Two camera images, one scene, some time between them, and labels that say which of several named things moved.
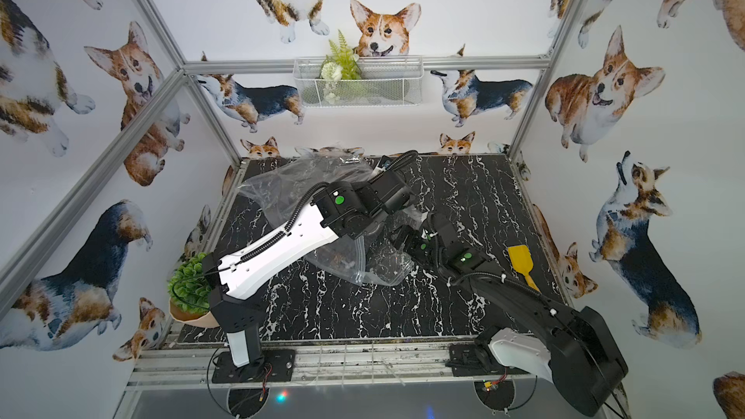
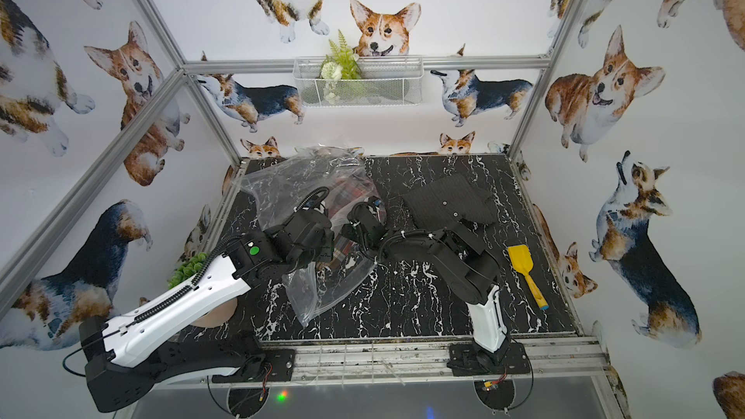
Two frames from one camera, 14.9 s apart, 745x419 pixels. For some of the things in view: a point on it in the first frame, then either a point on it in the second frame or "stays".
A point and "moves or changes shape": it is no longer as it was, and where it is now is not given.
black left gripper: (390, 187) -> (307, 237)
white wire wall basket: (386, 80) stays
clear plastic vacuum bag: (369, 252) moves or changes shape
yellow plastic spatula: (523, 262) stays
